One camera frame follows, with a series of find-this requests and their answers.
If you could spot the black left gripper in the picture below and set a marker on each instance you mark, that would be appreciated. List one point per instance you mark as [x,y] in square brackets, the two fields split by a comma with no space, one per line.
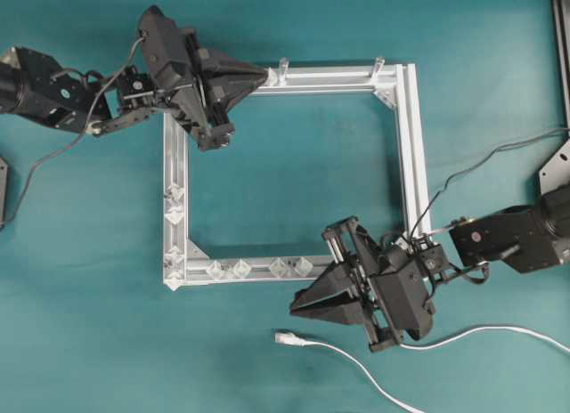
[196,86]

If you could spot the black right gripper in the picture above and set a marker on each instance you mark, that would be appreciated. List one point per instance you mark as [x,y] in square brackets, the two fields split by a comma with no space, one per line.
[343,294]

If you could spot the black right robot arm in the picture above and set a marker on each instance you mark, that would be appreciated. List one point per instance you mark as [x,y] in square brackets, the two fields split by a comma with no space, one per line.
[526,238]

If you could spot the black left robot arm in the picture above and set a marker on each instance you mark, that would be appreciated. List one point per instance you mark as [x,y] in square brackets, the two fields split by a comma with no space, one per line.
[36,87]

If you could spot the metal pin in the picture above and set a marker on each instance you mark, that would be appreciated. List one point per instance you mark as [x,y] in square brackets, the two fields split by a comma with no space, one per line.
[376,69]
[241,269]
[279,269]
[282,71]
[302,267]
[174,215]
[174,194]
[215,270]

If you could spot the metal pin top left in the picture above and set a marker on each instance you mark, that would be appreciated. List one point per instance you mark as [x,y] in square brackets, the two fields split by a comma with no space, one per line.
[282,71]

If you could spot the metal pin left upper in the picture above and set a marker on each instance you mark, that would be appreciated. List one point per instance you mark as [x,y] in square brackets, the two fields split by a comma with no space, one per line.
[174,194]

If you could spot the metal pin left lower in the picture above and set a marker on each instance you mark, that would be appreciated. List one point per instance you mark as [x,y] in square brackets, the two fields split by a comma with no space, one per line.
[174,215]

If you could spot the metal pin corner upper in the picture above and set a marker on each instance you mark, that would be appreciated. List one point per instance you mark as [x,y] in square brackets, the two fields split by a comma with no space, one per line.
[173,258]

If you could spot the metal pin corner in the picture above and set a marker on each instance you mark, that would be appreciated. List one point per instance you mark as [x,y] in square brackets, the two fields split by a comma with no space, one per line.
[173,258]
[174,280]

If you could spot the metal pin top right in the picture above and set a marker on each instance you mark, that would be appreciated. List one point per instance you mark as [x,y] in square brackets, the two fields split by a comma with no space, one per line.
[376,69]

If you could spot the metal pin corner lower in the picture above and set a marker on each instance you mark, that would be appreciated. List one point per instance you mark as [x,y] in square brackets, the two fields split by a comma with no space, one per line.
[174,280]

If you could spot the black object left edge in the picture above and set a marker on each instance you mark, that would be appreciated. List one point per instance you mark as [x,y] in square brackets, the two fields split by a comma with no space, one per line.
[4,174]

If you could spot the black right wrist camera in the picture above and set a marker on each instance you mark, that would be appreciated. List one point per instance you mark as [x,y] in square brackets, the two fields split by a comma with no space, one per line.
[401,287]

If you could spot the aluminium extrusion frame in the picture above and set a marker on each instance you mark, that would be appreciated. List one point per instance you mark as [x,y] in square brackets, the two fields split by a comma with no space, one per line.
[397,88]

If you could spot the grey metal mounting bracket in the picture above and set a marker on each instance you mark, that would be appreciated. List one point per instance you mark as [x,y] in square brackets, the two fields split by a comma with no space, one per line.
[555,172]

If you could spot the black metal rail right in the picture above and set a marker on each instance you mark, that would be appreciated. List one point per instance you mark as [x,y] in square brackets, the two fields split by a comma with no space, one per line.
[561,22]

